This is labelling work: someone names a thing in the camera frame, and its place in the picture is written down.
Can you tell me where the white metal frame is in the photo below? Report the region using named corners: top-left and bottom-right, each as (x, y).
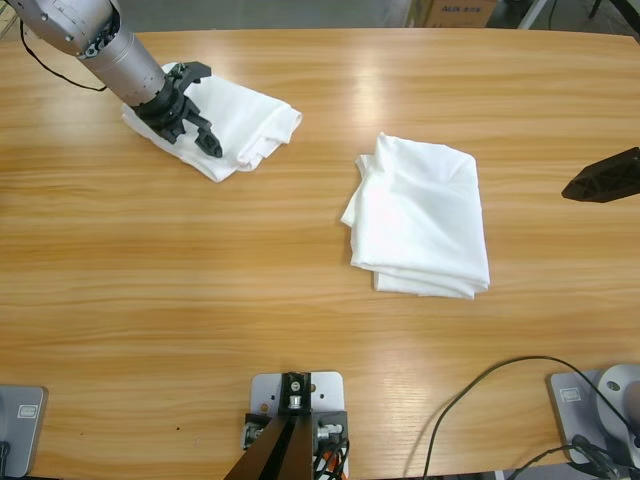
top-left (517, 0), bottom-right (561, 29)

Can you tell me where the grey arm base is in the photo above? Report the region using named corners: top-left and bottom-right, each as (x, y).
top-left (544, 363), bottom-right (640, 466)
top-left (0, 384), bottom-right (49, 479)

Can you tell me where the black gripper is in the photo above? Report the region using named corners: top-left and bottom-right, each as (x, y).
top-left (133, 78), bottom-right (225, 160)

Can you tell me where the black bracket with connectors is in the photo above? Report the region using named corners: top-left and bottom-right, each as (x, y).
top-left (243, 409), bottom-right (351, 480)

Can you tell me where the white Unitree print t-shirt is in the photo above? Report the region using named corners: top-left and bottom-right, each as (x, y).
top-left (341, 131), bottom-right (492, 301)

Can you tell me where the long thin black cable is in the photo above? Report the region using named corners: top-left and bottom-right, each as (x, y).
top-left (424, 355), bottom-right (596, 479)

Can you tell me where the white mount block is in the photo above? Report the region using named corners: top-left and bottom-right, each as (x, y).
top-left (249, 370), bottom-right (346, 441)

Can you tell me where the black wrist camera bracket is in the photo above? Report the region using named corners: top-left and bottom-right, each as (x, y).
top-left (162, 60), bottom-right (214, 96)

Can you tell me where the black base plug cable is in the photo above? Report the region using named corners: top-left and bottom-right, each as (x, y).
top-left (509, 434), bottom-right (640, 480)

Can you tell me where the black metal frame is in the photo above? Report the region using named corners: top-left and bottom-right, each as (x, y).
top-left (587, 0), bottom-right (640, 36)

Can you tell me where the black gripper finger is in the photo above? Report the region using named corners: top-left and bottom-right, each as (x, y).
top-left (560, 146), bottom-right (640, 205)

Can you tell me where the cardboard box with AUX print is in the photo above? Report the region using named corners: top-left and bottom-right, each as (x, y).
top-left (424, 0), bottom-right (499, 27)

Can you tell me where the wooden crate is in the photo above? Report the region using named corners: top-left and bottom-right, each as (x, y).
top-left (0, 7), bottom-right (24, 40)

